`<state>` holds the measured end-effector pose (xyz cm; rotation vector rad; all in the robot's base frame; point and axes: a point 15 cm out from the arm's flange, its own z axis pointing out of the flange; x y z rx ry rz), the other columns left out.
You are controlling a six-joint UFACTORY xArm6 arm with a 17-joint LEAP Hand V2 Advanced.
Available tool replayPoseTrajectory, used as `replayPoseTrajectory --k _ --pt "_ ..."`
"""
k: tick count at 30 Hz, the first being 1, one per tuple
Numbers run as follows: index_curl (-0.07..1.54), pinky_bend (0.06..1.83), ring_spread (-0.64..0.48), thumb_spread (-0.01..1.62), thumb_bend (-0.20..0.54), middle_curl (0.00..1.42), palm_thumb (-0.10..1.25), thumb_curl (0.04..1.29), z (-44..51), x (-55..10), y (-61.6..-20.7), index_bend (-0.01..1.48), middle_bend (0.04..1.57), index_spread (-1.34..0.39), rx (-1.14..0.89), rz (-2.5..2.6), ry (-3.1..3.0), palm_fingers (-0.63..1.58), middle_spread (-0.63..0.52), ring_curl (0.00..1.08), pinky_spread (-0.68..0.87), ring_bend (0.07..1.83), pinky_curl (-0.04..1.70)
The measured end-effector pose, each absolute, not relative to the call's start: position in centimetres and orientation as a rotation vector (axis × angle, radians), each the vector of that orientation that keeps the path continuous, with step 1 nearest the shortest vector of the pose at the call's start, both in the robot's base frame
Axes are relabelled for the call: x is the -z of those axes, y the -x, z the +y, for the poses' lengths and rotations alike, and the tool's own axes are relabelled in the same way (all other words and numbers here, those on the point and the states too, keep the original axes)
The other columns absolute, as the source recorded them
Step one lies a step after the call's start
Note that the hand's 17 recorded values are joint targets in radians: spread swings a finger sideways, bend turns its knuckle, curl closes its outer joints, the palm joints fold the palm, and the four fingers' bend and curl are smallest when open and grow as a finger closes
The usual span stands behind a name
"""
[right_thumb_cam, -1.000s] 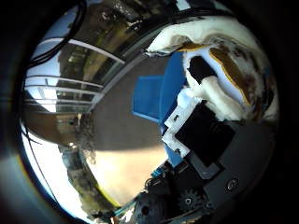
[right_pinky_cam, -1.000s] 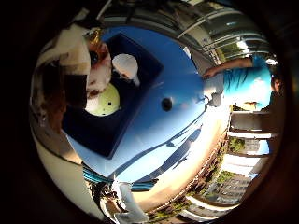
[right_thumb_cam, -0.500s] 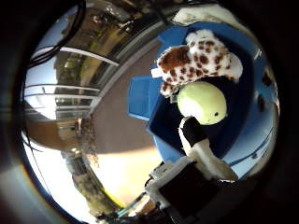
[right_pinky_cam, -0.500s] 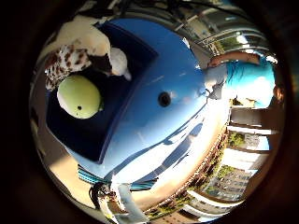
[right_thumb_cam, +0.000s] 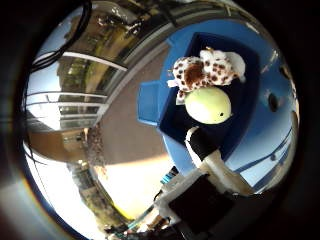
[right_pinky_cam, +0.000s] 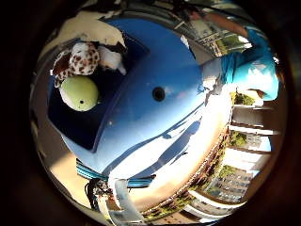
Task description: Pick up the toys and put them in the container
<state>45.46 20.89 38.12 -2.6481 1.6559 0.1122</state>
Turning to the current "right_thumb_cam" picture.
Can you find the green round plush toy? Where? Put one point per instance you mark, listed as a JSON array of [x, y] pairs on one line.
[[208, 105]]

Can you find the brown spotted white plush toy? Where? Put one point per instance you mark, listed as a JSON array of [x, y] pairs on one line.
[[200, 70]]

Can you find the blue plastic kiddie pool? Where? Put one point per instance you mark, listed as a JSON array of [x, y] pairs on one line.
[[246, 100]]

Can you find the white metal railing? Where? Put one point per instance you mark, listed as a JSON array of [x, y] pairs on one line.
[[66, 100]]

